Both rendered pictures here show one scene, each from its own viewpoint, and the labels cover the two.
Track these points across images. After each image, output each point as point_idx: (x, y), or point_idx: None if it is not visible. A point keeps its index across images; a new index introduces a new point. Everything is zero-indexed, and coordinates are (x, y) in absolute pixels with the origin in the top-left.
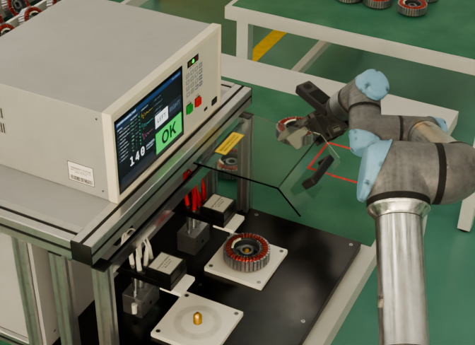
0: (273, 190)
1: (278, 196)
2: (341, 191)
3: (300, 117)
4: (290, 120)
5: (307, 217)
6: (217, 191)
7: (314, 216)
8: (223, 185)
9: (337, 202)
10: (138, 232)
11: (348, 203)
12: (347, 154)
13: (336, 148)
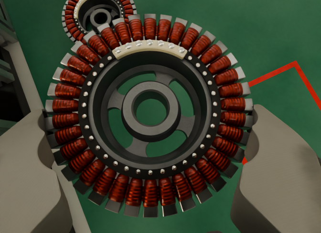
0: (119, 115)
1: (113, 134)
2: (216, 192)
3: (218, 52)
4: (155, 47)
5: (112, 215)
6: (4, 77)
7: (123, 222)
8: (64, 54)
9: (187, 216)
10: None
11: (202, 230)
12: (301, 112)
13: (296, 87)
